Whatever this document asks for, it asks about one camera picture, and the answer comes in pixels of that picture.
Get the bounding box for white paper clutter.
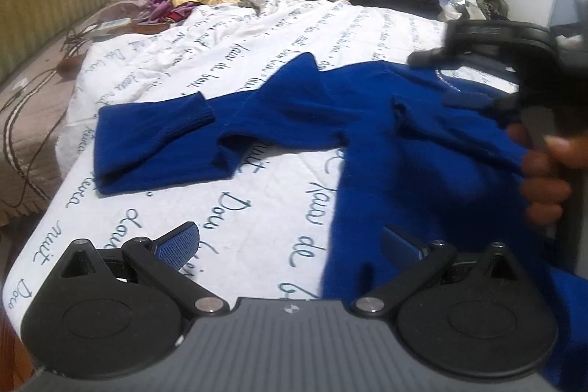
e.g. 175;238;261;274
440;0;483;22

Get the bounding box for person's right hand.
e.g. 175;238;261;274
508;123;588;227

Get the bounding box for black clothes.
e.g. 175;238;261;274
351;0;442;14

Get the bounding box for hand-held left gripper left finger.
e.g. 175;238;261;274
57;223;230;319

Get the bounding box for purple cloth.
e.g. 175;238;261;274
144;0;198;23

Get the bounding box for white power strip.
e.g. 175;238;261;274
94;18;133;40

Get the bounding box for white script-printed quilt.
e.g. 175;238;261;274
2;0;522;347

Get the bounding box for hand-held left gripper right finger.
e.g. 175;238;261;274
350;226;534;319

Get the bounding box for blue knit sweater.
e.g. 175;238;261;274
93;52;588;392

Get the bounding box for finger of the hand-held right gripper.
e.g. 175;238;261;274
408;49;460;68
443;91;522;122

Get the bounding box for brown bed mat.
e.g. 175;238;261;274
0;0;152;227

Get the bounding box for grey screen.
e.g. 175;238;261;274
549;0;584;30

